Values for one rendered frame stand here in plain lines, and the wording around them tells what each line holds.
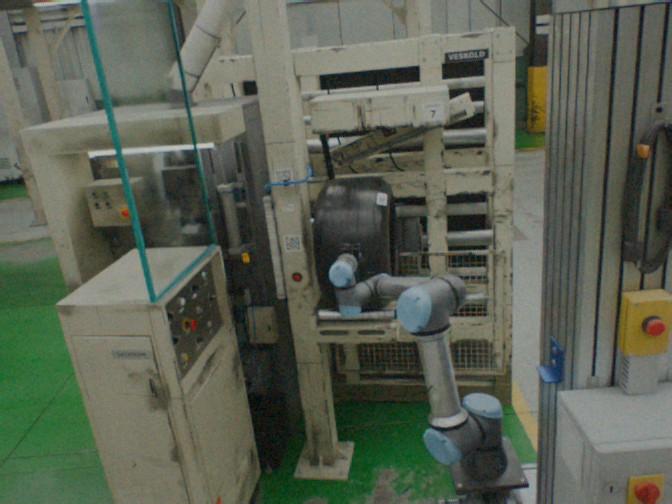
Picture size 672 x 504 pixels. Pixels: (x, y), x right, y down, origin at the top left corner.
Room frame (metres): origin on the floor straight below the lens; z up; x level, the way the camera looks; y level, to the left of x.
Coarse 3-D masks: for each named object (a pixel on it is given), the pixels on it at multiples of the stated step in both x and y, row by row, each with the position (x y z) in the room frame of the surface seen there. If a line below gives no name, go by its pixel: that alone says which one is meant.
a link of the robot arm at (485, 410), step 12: (468, 396) 1.50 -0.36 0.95; (480, 396) 1.50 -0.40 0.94; (468, 408) 1.44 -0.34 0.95; (480, 408) 1.43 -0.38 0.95; (492, 408) 1.43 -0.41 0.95; (480, 420) 1.41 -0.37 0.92; (492, 420) 1.42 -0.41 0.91; (480, 432) 1.39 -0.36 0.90; (492, 432) 1.41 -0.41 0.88; (480, 444) 1.40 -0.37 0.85; (492, 444) 1.42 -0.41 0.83
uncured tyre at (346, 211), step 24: (336, 192) 2.27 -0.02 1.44; (360, 192) 2.24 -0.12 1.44; (384, 192) 2.27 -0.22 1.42; (336, 216) 2.17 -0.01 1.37; (360, 216) 2.15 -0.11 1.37; (384, 216) 2.16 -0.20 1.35; (336, 240) 2.12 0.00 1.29; (360, 240) 2.10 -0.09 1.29; (384, 240) 2.11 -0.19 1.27; (384, 264) 2.09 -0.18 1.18
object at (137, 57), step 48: (96, 0) 1.80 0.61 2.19; (144, 0) 2.09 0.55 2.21; (96, 48) 1.74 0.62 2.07; (144, 48) 2.02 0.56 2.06; (144, 96) 1.96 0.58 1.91; (144, 144) 1.90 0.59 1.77; (192, 144) 2.25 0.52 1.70; (144, 192) 1.83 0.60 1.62; (192, 192) 2.17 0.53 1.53; (144, 240) 1.77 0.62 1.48; (192, 240) 2.09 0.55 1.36
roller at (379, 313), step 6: (318, 312) 2.26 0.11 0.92; (324, 312) 2.25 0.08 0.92; (330, 312) 2.25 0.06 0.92; (336, 312) 2.24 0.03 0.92; (366, 312) 2.21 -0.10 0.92; (372, 312) 2.21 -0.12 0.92; (378, 312) 2.20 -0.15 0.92; (384, 312) 2.20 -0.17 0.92; (390, 312) 2.19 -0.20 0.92; (396, 312) 2.19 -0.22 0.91; (318, 318) 2.25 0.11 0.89; (324, 318) 2.25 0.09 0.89; (330, 318) 2.24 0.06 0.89; (336, 318) 2.23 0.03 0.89; (342, 318) 2.23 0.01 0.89; (348, 318) 2.22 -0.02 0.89; (354, 318) 2.22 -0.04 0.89; (360, 318) 2.21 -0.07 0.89; (366, 318) 2.21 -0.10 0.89; (372, 318) 2.20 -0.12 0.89; (378, 318) 2.20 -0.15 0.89; (384, 318) 2.19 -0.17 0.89; (390, 318) 2.19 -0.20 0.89; (396, 318) 2.19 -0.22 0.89
